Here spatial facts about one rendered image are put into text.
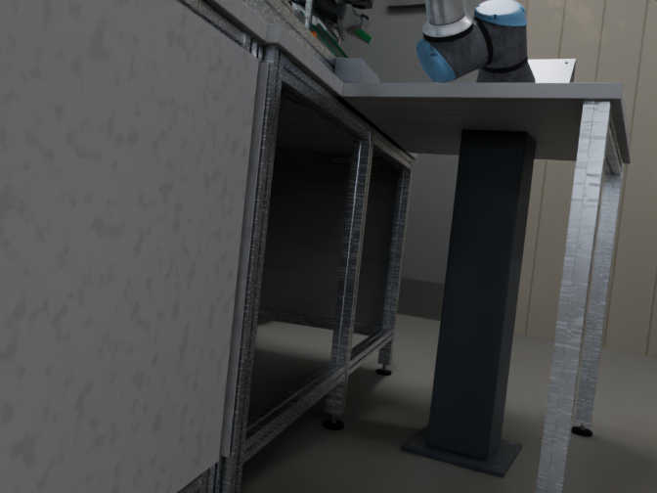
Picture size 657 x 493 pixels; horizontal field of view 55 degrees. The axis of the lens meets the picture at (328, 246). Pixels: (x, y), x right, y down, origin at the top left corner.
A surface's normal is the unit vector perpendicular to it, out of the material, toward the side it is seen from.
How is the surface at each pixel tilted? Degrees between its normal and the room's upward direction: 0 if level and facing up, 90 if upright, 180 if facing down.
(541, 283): 90
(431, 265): 90
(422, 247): 90
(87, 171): 90
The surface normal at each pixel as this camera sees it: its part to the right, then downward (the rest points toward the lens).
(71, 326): 0.95, 0.11
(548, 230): -0.44, -0.01
